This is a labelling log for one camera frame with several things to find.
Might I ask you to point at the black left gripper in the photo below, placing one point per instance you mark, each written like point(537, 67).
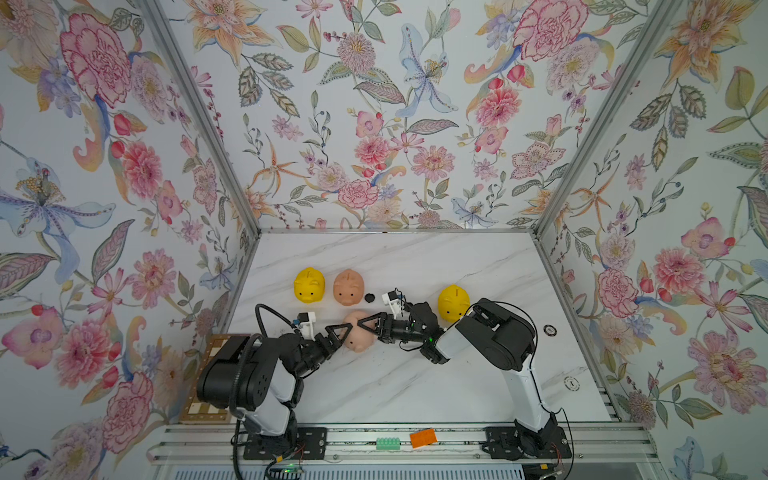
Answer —
point(326, 353)

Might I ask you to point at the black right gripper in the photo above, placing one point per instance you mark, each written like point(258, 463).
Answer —
point(381, 335)

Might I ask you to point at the pink piggy bank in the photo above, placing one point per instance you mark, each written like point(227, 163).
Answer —
point(355, 342)
point(348, 288)

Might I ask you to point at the yellow piggy bank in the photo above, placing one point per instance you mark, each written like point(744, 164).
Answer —
point(453, 303)
point(309, 286)

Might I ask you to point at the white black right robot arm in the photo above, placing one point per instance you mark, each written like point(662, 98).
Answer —
point(499, 331)

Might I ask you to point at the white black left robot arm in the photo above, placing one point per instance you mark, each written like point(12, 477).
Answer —
point(260, 380)

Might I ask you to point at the green terminal block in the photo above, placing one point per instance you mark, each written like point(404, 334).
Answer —
point(388, 444)

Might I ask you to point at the orange tag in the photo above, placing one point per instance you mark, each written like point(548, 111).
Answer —
point(423, 438)

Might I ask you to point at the white round table sticker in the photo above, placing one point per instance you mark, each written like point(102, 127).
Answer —
point(571, 383)

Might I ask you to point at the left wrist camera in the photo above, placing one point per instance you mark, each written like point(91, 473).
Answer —
point(305, 322)

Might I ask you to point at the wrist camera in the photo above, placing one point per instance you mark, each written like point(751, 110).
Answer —
point(394, 300)
point(305, 322)

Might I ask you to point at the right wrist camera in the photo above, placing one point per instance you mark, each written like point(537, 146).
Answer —
point(394, 300)

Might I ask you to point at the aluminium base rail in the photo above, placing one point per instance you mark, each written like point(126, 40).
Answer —
point(346, 444)

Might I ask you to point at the aluminium frame corner post left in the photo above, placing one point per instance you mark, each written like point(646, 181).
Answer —
point(161, 30)

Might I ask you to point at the aluminium frame corner post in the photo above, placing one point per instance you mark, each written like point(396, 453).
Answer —
point(161, 30)
point(655, 26)

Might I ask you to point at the aluminium frame corner post right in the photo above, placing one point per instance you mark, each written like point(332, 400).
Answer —
point(655, 26)

